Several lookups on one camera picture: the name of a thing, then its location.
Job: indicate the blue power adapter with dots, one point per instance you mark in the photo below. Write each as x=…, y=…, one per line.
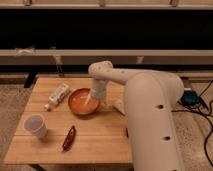
x=190, y=98

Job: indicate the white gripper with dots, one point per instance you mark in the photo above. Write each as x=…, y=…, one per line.
x=98, y=90

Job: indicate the translucent plastic cup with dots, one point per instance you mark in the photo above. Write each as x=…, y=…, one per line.
x=35, y=125

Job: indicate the wooden table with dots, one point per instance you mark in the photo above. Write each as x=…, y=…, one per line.
x=100, y=138

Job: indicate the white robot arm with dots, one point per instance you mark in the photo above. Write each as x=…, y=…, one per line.
x=148, y=99

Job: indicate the orange ceramic bowl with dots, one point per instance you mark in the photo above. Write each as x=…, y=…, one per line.
x=77, y=102

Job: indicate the white sponge block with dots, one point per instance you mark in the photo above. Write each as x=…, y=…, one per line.
x=118, y=104

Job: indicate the grey metal rail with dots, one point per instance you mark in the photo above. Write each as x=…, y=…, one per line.
x=77, y=57

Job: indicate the white tube bottle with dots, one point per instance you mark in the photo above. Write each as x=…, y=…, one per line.
x=57, y=96

